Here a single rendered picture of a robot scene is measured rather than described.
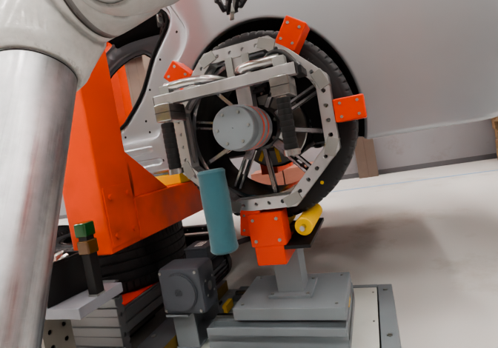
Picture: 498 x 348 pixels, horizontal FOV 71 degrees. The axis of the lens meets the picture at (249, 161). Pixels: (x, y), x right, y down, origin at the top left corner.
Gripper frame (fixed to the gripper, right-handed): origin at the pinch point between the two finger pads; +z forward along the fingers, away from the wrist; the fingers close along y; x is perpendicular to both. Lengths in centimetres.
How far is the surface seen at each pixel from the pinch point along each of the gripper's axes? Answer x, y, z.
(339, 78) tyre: -34.7, 25.1, -15.5
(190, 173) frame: -51, -29, 0
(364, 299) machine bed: -121, 25, 20
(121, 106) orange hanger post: 54, -114, 322
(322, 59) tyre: -27.5, 22.1, -14.2
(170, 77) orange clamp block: -17.5, -26.4, -1.1
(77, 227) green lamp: -57, -61, -21
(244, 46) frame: -16.9, -0.9, -12.7
